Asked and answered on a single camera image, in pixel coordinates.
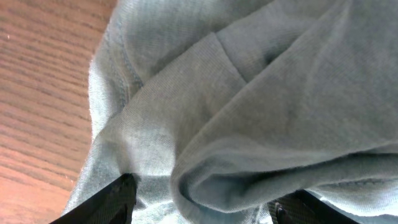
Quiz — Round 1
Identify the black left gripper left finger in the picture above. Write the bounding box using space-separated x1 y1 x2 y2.
51 174 137 224

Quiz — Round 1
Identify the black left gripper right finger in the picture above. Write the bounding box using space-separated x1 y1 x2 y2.
267 190 359 224

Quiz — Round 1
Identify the light blue t-shirt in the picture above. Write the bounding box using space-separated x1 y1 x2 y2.
65 0 397 223

